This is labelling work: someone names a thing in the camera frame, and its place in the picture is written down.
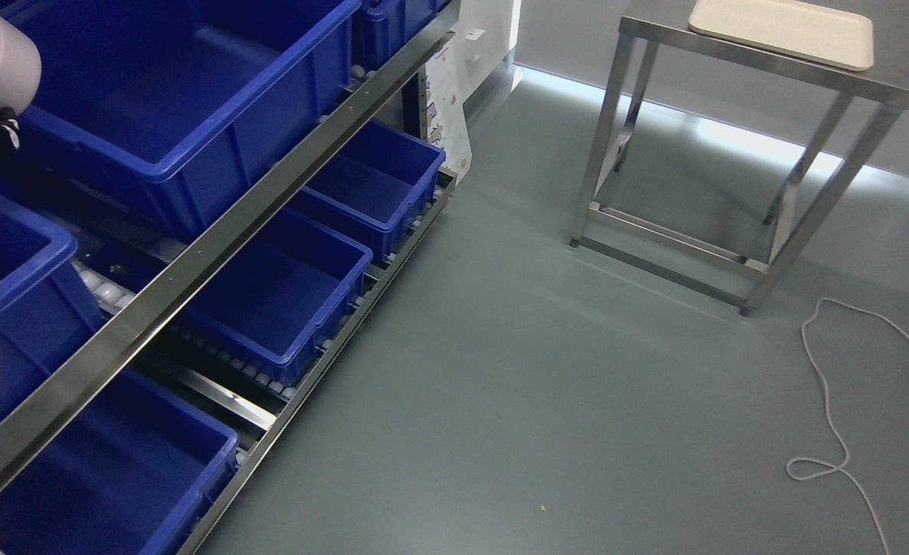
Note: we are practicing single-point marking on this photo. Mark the blue bin left middle shelf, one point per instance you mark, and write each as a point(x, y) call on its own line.
point(46, 311)

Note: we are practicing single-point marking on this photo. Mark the large blue bin middle shelf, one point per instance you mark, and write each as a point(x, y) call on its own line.
point(174, 109)

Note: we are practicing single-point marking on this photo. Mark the blue bin lower middle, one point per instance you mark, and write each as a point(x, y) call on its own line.
point(281, 296)

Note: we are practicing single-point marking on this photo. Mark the blue bin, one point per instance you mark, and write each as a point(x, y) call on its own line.
point(372, 190)
point(281, 296)
point(133, 473)

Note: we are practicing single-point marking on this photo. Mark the blue bin right middle shelf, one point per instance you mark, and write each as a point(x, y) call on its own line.
point(381, 28)

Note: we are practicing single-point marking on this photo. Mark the blue bin lower left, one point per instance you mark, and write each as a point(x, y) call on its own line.
point(133, 473)

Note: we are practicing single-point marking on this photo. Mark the blue bin lower right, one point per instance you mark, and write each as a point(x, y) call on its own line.
point(372, 190)

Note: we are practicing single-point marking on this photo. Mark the beige plastic tray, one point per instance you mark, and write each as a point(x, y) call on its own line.
point(803, 30)

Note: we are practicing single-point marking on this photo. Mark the stainless steel table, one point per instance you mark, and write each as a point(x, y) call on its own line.
point(659, 193)

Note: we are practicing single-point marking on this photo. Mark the white wall switch box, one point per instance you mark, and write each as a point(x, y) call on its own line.
point(476, 43)

